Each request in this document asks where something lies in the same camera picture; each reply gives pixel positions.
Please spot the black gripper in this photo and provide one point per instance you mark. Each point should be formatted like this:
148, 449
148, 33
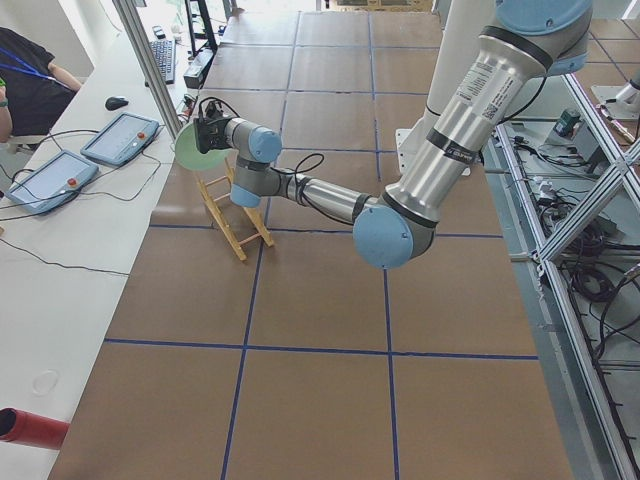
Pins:
209, 138

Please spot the light green plate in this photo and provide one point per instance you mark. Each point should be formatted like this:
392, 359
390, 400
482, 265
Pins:
187, 155

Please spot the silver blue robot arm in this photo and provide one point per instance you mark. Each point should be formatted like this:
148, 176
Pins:
524, 40

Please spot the wooden plate rack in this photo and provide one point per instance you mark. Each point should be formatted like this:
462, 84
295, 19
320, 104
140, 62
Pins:
239, 225

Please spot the far teach pendant tablet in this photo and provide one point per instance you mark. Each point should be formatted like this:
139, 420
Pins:
121, 140

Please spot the teach pendant tablet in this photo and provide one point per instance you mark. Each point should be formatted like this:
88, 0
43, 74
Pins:
54, 183
121, 140

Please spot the black computer keyboard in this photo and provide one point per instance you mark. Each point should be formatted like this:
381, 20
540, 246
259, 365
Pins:
164, 53

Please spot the black computer mouse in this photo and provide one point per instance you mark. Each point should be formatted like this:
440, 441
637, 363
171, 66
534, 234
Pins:
115, 102

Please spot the near teach pendant tablet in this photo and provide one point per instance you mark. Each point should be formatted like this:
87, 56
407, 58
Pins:
54, 183

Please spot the seated person in black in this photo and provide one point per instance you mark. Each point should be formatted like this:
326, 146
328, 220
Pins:
35, 91

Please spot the red cylinder bottle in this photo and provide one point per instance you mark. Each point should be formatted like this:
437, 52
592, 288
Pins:
26, 428

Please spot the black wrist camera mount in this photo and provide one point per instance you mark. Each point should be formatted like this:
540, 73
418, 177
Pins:
214, 107

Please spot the aluminium frame post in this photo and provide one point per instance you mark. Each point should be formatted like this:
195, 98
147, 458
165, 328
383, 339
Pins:
128, 14

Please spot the aluminium side frame rail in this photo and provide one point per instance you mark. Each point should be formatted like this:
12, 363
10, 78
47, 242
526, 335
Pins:
565, 170

